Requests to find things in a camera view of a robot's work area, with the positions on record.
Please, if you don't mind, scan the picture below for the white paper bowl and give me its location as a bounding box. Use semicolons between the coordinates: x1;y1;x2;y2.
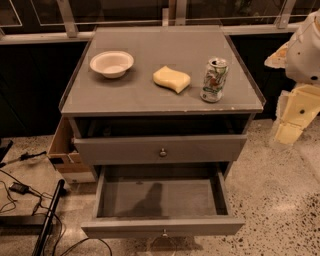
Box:
90;51;134;79

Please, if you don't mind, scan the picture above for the metal window railing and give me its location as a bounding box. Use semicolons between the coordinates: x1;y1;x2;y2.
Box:
0;0;320;44

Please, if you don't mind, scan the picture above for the black stand pole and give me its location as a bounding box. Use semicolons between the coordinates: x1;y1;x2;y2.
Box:
32;179;65;256

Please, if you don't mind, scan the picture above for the upper grey drawer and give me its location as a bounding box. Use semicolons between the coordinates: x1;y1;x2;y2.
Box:
74;115;247;165

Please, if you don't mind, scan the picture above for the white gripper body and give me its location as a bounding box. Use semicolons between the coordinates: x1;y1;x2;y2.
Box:
281;84;320;129

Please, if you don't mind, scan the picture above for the grey drawer cabinet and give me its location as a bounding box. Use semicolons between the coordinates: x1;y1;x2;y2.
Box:
61;26;264;175

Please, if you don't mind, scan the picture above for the black power adapter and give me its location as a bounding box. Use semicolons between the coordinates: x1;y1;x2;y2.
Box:
9;182;29;195

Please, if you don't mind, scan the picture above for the yellow sponge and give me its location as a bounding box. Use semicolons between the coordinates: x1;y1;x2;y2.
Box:
153;66;191;94

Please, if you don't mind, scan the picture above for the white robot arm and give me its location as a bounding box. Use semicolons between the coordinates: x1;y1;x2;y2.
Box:
264;9;320;144

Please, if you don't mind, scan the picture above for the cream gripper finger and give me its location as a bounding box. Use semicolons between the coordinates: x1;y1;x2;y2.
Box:
275;123;303;144
264;43;288;69

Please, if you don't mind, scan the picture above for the black tool on floor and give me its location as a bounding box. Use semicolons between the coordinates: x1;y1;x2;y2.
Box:
0;150;48;169

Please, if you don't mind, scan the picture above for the green white 7up can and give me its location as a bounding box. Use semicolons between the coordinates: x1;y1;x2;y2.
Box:
200;57;229;103

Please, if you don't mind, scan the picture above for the cardboard box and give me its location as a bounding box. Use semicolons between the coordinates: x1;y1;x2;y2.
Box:
47;117;95;184

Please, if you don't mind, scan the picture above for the open middle drawer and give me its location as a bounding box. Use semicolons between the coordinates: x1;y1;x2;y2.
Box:
81;163;244;238

